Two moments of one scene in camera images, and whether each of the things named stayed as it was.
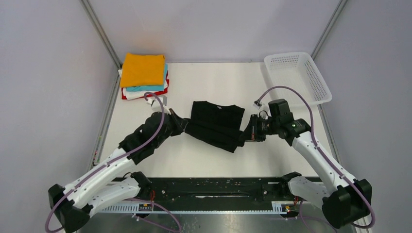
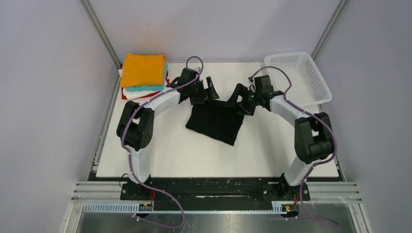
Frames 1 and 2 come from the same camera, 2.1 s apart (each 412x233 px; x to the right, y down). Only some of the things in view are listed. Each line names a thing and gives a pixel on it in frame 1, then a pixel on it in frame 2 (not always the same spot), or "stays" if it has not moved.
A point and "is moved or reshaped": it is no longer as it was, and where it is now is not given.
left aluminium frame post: x=104 y=38 stays
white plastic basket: x=296 y=70 stays
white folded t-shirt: x=129 y=94 stays
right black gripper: x=252 y=127 to x=245 y=102
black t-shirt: x=218 y=124 is moved or reshaped
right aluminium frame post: x=329 y=28 stays
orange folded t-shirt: x=142 y=70 stays
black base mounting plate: x=220 y=190 stays
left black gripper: x=175 y=122 to x=202 y=91
